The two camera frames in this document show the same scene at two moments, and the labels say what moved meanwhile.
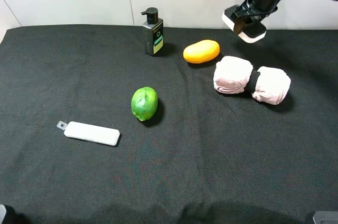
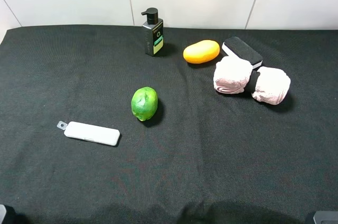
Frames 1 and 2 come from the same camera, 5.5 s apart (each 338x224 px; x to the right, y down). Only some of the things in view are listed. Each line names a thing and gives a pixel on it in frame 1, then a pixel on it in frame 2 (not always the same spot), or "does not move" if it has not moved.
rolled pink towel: x=232 y=74 does not move
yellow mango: x=201 y=51 does not move
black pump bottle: x=152 y=30 does not move
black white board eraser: x=252 y=32 to x=234 y=46
